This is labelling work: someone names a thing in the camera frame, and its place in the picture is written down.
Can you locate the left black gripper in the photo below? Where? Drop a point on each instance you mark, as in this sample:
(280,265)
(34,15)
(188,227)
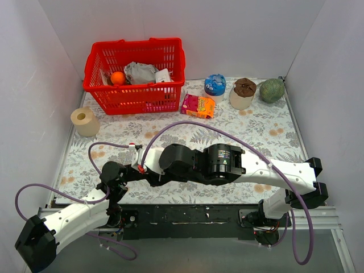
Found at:
(114,193)

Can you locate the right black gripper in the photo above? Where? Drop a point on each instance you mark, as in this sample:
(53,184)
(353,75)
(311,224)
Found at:
(180,163)

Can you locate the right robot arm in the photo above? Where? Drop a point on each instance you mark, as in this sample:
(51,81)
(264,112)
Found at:
(222,164)

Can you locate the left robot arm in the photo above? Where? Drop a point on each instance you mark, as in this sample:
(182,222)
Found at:
(41,239)

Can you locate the beige paper roll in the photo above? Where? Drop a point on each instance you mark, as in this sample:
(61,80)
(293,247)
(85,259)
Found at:
(85,122)

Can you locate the pink orange candy box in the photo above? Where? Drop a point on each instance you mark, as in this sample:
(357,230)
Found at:
(200,107)

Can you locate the blue wrapped paper roll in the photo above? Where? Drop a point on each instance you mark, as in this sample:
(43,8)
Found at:
(214,87)

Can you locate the white box in basket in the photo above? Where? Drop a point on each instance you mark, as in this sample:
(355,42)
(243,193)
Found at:
(162,76)

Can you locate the red plastic shopping basket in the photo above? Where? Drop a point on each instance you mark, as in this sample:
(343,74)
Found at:
(163,53)

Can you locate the brown topped paper roll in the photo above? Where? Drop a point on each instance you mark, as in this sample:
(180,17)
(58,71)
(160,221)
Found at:
(242,93)

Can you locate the clear snack bag in basket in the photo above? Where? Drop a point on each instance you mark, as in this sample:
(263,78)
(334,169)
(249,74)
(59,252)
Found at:
(105,77)

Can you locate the orange fruit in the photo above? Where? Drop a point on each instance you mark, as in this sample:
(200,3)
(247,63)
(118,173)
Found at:
(118,78)

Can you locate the crumpled grey cloth bag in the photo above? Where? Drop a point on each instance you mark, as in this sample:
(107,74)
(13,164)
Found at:
(139,73)

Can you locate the green melon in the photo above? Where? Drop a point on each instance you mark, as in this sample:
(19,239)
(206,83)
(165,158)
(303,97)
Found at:
(271,90)

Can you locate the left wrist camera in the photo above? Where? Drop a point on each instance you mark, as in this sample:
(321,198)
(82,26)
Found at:
(136,152)

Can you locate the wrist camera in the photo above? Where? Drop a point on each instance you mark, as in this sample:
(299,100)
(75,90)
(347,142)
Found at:
(136,152)
(151,162)

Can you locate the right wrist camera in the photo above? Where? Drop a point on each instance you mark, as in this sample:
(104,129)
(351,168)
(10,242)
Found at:
(151,162)

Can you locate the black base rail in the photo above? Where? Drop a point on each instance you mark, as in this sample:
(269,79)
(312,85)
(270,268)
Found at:
(240,221)

